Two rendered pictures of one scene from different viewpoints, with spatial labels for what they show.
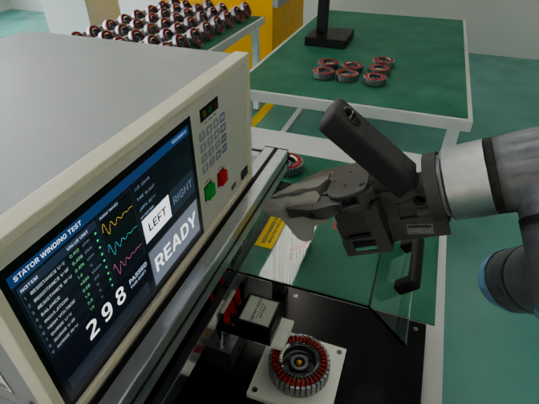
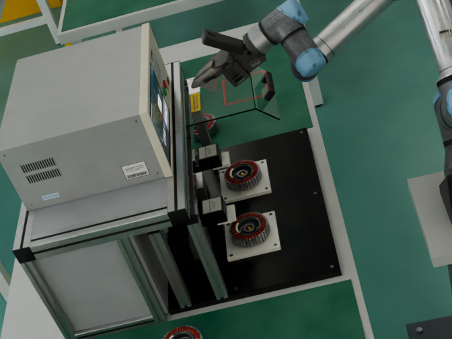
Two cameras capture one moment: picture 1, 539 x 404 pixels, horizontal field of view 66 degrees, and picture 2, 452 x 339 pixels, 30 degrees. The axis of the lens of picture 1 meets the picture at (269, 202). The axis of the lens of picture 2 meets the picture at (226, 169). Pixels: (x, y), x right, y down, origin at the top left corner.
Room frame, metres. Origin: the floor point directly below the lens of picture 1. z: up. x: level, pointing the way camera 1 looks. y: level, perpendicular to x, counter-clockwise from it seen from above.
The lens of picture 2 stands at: (-1.50, 0.39, 2.39)
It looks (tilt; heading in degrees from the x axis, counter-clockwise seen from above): 38 degrees down; 348
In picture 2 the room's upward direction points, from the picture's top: 19 degrees counter-clockwise
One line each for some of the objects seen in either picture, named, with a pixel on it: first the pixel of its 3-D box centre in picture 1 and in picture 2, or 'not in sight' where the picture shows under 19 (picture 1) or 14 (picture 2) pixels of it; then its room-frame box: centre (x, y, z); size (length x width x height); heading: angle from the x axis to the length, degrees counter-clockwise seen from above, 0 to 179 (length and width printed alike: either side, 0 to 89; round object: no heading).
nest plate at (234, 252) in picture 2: not in sight; (251, 235); (0.21, 0.03, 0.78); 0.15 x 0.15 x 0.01; 70
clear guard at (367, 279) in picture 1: (313, 245); (218, 101); (0.50, -0.07, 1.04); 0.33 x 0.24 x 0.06; 70
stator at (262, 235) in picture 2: not in sight; (249, 229); (0.21, 0.03, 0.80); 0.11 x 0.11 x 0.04
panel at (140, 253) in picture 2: not in sight; (149, 192); (0.41, 0.23, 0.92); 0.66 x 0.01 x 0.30; 160
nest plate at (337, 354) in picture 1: (298, 371); (244, 181); (0.44, -0.05, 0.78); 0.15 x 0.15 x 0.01; 70
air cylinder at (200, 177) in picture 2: (227, 341); (197, 187); (0.49, 0.08, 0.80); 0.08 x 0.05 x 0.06; 160
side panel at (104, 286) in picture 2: not in sight; (96, 289); (0.16, 0.47, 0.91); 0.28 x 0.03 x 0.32; 70
